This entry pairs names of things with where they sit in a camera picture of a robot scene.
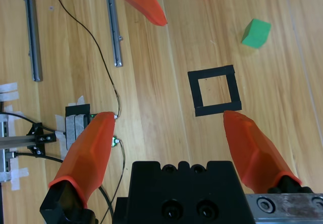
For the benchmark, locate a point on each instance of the green cube block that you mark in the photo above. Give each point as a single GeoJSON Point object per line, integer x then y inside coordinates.
{"type": "Point", "coordinates": [256, 33]}

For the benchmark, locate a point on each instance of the white masking tape strips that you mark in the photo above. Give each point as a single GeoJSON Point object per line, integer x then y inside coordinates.
{"type": "Point", "coordinates": [70, 130]}

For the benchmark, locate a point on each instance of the small board with green lights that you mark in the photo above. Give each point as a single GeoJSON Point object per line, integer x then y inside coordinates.
{"type": "Point", "coordinates": [115, 141]}

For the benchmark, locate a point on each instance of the black tape patch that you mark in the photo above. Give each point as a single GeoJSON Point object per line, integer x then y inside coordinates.
{"type": "Point", "coordinates": [77, 109]}

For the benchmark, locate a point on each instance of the aluminium extrusion bar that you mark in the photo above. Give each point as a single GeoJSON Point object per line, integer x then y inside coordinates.
{"type": "Point", "coordinates": [15, 141]}

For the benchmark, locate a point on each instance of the white masking tape cross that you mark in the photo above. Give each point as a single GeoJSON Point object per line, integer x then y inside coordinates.
{"type": "Point", "coordinates": [15, 177]}

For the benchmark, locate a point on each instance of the aluminium upright profile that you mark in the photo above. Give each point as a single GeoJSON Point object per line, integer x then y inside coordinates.
{"type": "Point", "coordinates": [3, 158]}

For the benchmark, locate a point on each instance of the black tape square outline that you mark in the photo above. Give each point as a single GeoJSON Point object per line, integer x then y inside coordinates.
{"type": "Point", "coordinates": [195, 90]}

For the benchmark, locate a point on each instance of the white masking tape strip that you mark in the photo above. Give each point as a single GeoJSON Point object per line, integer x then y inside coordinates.
{"type": "Point", "coordinates": [8, 87]}
{"type": "Point", "coordinates": [8, 96]}

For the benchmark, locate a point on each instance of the grey metal rail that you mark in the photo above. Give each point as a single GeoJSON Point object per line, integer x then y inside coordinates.
{"type": "Point", "coordinates": [115, 32]}
{"type": "Point", "coordinates": [32, 32]}

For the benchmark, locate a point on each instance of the black corner bracket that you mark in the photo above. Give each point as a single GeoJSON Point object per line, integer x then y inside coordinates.
{"type": "Point", "coordinates": [41, 138]}

